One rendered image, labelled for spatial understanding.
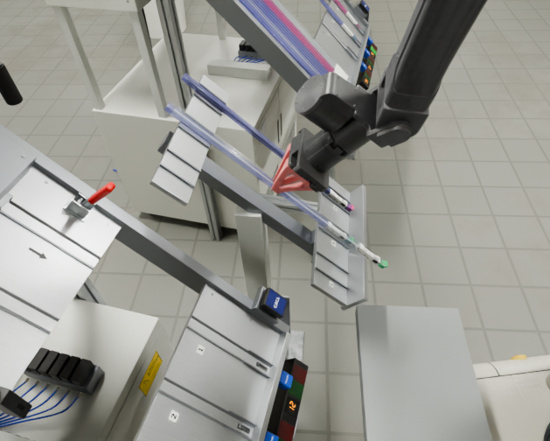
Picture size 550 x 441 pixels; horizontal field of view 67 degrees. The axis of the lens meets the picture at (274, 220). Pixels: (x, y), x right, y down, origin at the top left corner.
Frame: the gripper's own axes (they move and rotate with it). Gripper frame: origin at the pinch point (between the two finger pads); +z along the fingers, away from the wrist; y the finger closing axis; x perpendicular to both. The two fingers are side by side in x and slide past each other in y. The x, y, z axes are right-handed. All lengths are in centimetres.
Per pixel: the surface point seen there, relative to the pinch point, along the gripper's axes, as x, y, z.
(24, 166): -32.9, 13.4, 13.2
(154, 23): -38, -272, 153
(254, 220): 8.2, -8.6, 18.6
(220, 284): 3.6, 11.2, 17.8
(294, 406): 27.6, 24.8, 21.5
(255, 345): 15.0, 17.9, 19.8
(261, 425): 18.4, 31.2, 19.3
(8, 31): -129, -283, 260
